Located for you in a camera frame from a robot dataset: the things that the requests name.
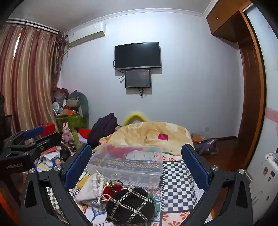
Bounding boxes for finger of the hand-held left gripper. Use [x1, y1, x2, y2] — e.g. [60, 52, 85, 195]
[30, 132, 62, 150]
[3, 126, 45, 145]

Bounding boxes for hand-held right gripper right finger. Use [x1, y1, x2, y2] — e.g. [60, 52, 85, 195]
[181, 143, 253, 226]

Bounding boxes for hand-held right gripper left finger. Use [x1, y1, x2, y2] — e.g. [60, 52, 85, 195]
[21, 143, 93, 226]

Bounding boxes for white cloth pouch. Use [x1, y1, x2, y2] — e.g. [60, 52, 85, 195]
[75, 173, 107, 203]

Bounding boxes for red pouch with gold chain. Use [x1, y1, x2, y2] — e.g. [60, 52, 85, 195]
[103, 179, 125, 197]

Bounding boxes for clear plastic box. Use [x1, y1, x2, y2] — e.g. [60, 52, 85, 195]
[86, 143, 163, 188]

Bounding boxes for green cloth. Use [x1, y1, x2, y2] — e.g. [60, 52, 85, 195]
[149, 193, 162, 218]

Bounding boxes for red box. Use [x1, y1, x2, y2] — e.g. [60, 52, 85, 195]
[41, 123, 56, 137]

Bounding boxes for pink bunny toy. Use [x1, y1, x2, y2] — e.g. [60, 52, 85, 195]
[62, 122, 73, 144]

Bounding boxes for pile of papers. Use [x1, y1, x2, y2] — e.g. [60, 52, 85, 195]
[35, 146, 66, 172]

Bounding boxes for patterned bedsheet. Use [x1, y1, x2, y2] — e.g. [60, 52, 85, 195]
[35, 150, 218, 226]

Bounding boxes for grey bag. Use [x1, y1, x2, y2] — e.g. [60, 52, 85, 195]
[192, 134, 219, 155]

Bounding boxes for green storage box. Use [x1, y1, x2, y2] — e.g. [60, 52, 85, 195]
[55, 112, 86, 133]

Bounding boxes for red cloth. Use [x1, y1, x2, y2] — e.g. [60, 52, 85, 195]
[78, 128, 92, 138]

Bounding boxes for magenta cloth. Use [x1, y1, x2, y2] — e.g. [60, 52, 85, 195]
[106, 145, 128, 155]

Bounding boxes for dark purple jacket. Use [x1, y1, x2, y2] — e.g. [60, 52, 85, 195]
[87, 112, 119, 146]

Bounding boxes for grey-green plush toy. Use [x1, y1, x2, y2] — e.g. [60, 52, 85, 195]
[66, 91, 89, 128]

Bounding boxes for striped brown curtain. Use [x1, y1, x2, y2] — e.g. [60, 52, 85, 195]
[0, 21, 67, 139]

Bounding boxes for yellow fleece blanket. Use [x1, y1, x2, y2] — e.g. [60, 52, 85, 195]
[99, 121, 194, 157]

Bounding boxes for yellow foam arc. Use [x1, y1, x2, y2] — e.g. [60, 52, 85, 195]
[122, 111, 148, 126]

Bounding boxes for white appliance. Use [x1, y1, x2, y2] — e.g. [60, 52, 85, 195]
[264, 149, 278, 170]

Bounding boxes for wooden door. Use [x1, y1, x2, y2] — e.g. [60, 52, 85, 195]
[238, 9, 267, 169]

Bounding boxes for white air conditioner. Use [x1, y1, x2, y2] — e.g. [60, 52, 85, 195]
[68, 23, 106, 47]

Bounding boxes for white sliding wardrobe door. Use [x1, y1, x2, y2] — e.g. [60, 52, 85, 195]
[245, 4, 278, 218]

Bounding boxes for wooden upper cabinet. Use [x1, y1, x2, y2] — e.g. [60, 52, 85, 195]
[206, 0, 253, 44]

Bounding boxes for small black wall monitor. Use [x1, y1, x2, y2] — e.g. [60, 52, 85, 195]
[125, 69, 152, 89]

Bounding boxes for white curtain rail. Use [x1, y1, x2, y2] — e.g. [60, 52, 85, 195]
[5, 18, 61, 34]

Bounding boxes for black wall television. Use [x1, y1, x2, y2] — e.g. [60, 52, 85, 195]
[114, 42, 162, 70]

